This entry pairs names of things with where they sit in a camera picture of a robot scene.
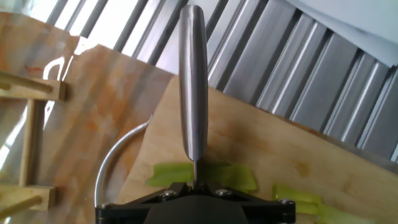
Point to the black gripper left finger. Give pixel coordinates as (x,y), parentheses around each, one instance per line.
(130,208)

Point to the wooden knife rack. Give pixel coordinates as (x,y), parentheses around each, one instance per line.
(31,90)

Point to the wooden cutting board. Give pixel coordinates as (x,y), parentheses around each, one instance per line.
(280,149)

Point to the white paper stack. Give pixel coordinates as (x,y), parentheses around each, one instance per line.
(357,18)

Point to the green scallion stalk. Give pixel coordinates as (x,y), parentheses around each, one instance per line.
(172,174)

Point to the steel kitchen cleaver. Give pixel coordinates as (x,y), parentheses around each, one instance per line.
(192,93)

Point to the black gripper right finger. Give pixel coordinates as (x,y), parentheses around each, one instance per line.
(267,208)

